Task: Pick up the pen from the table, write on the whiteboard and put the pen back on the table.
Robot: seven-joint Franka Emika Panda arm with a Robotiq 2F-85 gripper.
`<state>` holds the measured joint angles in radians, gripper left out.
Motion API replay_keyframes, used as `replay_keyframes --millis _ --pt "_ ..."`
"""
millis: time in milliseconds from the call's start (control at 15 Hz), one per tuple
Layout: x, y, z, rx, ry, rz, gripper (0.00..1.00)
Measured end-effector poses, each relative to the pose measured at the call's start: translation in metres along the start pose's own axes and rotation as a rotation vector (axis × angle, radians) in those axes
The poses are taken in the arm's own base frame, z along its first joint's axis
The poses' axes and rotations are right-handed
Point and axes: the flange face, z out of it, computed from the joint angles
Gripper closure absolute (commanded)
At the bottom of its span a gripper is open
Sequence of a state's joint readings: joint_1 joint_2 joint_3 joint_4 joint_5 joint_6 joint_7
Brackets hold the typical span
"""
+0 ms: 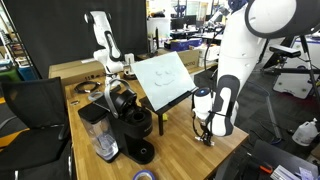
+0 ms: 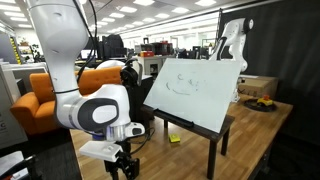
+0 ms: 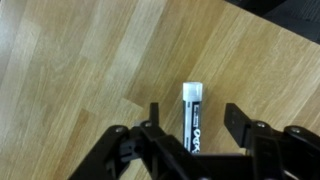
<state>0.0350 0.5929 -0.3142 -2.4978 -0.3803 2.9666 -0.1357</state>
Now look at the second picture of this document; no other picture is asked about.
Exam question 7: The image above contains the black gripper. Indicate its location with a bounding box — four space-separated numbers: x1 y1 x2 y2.
103 141 141 180

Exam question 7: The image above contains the white whiteboard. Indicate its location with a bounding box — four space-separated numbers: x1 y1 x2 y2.
143 58 242 134

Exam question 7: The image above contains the brown cardboard box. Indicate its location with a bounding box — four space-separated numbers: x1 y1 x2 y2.
237 74 280 100

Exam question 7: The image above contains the yellow red emergency button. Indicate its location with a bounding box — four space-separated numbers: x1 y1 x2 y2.
256 94 274 107

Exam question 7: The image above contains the black backdrop curtain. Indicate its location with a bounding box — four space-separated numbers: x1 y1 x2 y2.
218 0 320 146

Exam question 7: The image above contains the small yellow block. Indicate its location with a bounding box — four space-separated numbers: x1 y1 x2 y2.
168 133 182 144

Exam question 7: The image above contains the black board ledge strip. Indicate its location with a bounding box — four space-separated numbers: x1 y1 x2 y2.
153 108 195 130

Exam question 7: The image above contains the black coffee machine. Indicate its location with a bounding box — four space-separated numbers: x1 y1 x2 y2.
119 57 155 126

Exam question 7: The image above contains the white cart table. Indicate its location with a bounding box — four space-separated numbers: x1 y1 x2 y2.
136 54 168 78

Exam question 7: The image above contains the small orange box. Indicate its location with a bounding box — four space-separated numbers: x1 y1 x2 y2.
139 50 155 58

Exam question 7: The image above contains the black white chair part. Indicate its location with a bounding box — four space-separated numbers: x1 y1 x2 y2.
0 150 38 180

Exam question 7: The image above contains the orange sofa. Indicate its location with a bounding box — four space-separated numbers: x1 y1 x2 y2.
9 65 124 136

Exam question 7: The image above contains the black computer monitor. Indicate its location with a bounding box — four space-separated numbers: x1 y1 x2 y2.
79 35 100 62

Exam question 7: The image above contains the white tall cabinet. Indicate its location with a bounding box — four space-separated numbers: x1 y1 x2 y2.
0 61 29 150

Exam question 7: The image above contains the black equipment cabinet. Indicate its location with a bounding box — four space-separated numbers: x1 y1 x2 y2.
101 33 127 58

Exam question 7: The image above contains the yellow bin shelf rack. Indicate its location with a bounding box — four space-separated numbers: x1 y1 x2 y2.
8 34 24 66

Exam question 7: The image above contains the black coiled cable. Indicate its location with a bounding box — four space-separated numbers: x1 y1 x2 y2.
243 98 278 113

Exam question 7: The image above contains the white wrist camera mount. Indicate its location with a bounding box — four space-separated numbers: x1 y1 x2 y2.
79 140 124 163

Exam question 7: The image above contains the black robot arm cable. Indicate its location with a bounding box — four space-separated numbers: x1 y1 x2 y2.
71 0 156 156

